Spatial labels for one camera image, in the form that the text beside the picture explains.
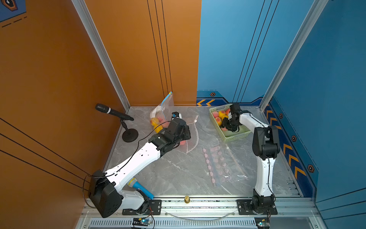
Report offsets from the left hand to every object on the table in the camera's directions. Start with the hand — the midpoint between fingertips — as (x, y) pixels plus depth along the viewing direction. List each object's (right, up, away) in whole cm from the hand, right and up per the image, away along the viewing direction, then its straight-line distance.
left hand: (189, 127), depth 78 cm
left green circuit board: (-24, -47, -7) cm, 53 cm away
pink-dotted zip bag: (+21, -25, +8) cm, 34 cm away
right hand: (+26, -1, +27) cm, 37 cm away
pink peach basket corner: (+20, +9, +30) cm, 37 cm away
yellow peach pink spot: (+25, +9, +32) cm, 42 cm away
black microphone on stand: (-43, -7, +24) cm, 50 cm away
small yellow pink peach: (+22, +4, +25) cm, 34 cm away
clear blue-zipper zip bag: (-17, +10, +18) cm, 27 cm away
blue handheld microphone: (-31, -31, 0) cm, 44 cm away
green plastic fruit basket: (+27, -6, +16) cm, 32 cm away
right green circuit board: (+37, -48, -7) cm, 61 cm away
